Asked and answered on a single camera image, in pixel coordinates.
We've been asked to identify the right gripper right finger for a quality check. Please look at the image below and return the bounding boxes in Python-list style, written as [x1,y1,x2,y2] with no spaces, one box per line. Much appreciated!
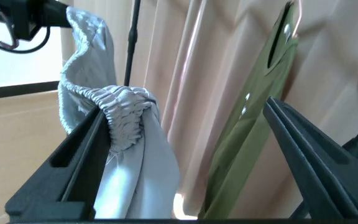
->
[262,96,358,218]

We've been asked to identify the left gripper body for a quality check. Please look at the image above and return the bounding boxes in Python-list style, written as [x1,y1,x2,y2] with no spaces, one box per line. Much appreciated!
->
[11,0,45,40]

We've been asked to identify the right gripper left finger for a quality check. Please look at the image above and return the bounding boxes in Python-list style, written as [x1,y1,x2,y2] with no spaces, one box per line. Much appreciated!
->
[4,105,111,220]

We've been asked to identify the pale grey shorts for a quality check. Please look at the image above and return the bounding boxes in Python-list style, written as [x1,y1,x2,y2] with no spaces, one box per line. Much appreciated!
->
[57,6,181,219]

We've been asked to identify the green printed shirt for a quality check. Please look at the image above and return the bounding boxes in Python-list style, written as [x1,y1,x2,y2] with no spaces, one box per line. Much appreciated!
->
[197,1,300,219]

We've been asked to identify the pink clothes hanger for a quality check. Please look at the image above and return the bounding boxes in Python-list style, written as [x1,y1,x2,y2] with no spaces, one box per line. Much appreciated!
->
[291,0,303,39]

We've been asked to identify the black clothes rack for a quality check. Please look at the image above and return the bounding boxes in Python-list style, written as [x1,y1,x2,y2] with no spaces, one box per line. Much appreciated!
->
[123,0,358,219]

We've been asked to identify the beige curtain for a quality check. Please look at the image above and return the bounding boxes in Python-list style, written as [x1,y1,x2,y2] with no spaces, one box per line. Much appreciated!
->
[60,0,358,219]

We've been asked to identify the black cable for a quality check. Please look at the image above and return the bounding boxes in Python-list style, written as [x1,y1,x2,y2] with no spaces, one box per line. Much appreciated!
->
[0,26,52,54]

